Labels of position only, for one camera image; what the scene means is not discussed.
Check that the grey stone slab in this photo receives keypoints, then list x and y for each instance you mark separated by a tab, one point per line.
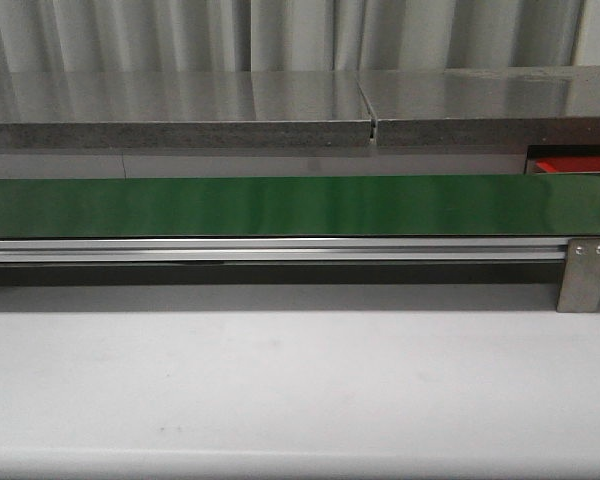
182	110
517	106

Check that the grey stone slab left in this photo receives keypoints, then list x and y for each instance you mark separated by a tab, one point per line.
182	110

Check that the grey stone slab right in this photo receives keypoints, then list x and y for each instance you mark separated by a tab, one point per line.
517	106

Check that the red plastic tray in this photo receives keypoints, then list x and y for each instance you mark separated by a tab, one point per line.
587	164

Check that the green conveyor belt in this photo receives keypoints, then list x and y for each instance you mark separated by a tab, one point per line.
439	205

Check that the steel conveyor support bracket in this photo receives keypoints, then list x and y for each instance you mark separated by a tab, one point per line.
580	287

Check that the white pleated curtain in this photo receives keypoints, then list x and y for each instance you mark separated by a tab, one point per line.
70	36

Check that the aluminium conveyor side rail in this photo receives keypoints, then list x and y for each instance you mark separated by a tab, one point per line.
283	249

